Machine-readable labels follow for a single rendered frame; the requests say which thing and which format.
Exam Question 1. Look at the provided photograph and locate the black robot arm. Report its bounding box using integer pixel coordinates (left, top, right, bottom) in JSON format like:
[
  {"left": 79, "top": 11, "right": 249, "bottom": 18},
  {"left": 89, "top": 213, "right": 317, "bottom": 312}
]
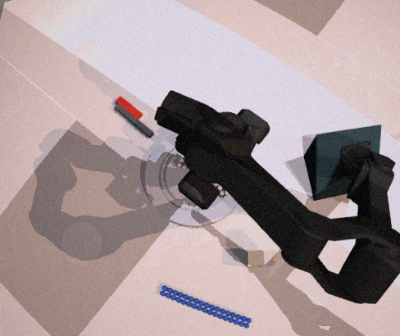
[{"left": 154, "top": 90, "right": 400, "bottom": 304}]

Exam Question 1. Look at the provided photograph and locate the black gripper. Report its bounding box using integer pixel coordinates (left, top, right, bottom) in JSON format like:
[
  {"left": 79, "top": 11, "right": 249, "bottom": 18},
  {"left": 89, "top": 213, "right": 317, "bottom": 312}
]
[{"left": 178, "top": 108, "right": 270, "bottom": 210}]

